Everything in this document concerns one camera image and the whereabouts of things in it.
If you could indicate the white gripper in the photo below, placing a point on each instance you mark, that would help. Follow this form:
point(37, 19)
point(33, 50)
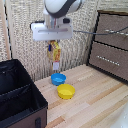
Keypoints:
point(51, 31)

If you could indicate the beige woven curtain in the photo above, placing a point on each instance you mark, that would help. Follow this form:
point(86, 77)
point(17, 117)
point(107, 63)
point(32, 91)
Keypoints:
point(20, 40)

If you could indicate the blue bowl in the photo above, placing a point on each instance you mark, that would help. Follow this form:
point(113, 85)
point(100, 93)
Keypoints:
point(58, 78)

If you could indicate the yellow bowl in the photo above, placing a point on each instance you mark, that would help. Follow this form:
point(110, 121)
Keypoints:
point(66, 91)

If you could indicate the black fabric storage box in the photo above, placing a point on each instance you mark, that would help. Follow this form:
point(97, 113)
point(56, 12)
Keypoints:
point(20, 96)

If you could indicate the brown drawer cabinet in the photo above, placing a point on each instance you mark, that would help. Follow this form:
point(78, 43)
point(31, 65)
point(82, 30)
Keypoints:
point(110, 50)

